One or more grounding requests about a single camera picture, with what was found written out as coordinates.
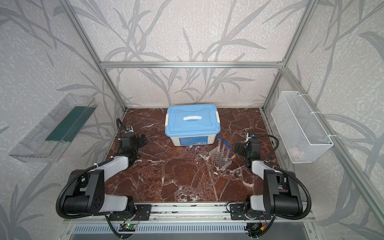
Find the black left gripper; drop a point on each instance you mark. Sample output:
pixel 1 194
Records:
pixel 140 140

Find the clear acrylic wall shelf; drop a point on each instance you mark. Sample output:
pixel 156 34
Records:
pixel 48 141

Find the clear acrylic test tube rack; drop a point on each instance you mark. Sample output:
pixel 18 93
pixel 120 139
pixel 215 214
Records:
pixel 221 163

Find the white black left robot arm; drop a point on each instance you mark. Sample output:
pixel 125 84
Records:
pixel 84 194

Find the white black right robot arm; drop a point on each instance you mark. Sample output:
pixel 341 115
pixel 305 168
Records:
pixel 281 194

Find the white wire mesh basket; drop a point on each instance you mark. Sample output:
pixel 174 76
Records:
pixel 304 137

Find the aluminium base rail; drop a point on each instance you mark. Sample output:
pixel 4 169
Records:
pixel 183 212

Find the blue plastic bin lid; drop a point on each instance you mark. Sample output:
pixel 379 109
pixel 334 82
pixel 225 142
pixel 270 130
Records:
pixel 192 120

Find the blue capped test tube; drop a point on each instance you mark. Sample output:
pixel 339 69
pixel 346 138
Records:
pixel 227 153
pixel 219 144
pixel 223 148

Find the white plastic storage bin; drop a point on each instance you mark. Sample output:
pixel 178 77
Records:
pixel 193 140

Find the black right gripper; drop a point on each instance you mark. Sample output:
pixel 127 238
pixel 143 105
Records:
pixel 240 148

